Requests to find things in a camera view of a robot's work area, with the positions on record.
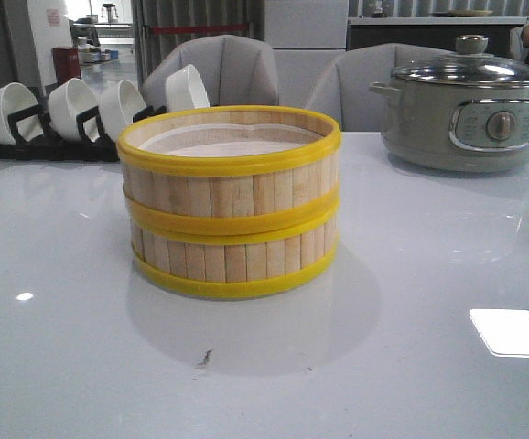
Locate bamboo steamer tier yellow rims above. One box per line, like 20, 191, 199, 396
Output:
131, 211, 338, 300

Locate white liner cloth upper tier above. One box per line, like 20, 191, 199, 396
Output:
139, 123, 321, 157

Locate grey upholstered chair left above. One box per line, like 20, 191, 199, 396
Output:
141, 35, 279, 107

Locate grey upholstered chair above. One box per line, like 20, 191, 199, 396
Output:
304, 43, 446, 132
141, 35, 279, 107

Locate white ceramic bowl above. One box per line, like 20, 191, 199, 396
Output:
48, 78, 98, 142
98, 80, 146, 142
165, 64, 211, 112
0, 82, 38, 145

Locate grey upholstered chair right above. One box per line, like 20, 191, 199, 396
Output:
304, 43, 446, 132

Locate grey-green electric cooking pot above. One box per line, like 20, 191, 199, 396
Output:
369, 77, 529, 174

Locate black bowl rack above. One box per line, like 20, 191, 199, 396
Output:
0, 103, 167, 163

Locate red box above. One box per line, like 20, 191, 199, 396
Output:
51, 47, 81, 86

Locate glass pot lid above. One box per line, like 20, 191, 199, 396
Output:
391, 35, 529, 88

